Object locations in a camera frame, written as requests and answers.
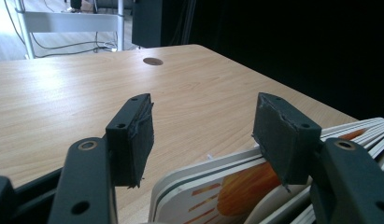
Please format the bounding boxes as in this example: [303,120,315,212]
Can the black floor cables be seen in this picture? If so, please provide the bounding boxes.
[2,0,119,60]

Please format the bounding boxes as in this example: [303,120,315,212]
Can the black curtain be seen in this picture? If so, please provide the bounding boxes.
[131,0,384,121]

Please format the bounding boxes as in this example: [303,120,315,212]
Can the round table cable grommet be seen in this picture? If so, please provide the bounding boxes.
[142,57,164,66]

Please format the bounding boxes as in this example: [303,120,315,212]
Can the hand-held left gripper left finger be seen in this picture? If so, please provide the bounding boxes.
[105,92,156,189]

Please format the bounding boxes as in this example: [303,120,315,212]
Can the caterpillar picture board book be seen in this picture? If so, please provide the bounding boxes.
[148,117,384,224]

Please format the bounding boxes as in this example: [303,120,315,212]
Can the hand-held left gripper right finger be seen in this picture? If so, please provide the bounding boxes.
[251,91,323,191]

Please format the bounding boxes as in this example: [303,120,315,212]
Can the white metal desk frame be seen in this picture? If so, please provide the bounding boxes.
[14,0,125,60]

